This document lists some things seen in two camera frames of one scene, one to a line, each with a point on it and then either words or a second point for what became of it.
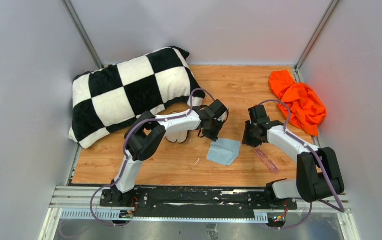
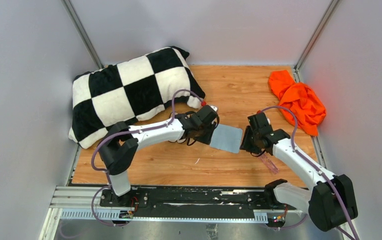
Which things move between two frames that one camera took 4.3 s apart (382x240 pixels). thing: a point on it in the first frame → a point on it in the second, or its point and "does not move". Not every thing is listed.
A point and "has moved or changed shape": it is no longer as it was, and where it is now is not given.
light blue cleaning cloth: (223, 151) has moved or changed shape
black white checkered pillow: (104, 98) does not move
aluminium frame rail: (75, 18) does not move
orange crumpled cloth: (306, 111) does not move
